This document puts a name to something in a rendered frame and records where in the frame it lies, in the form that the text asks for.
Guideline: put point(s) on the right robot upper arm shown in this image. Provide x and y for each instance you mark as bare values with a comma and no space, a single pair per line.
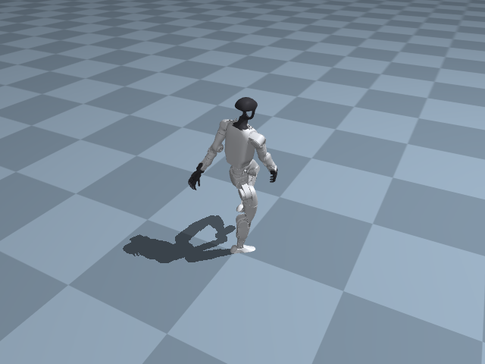
258,141

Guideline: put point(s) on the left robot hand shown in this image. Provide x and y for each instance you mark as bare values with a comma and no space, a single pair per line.
196,177

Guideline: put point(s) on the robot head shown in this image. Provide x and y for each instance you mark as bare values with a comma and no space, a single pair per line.
245,104

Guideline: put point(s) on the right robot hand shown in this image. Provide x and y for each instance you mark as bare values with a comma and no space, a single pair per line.
274,176

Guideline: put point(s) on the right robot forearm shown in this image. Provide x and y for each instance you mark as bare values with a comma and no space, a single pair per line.
269,163

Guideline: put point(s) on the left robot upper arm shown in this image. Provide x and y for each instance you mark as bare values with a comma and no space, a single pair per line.
220,136

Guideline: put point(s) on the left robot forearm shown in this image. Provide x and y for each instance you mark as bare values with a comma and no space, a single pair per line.
208,158

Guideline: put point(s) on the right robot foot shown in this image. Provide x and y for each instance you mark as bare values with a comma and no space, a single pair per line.
245,249

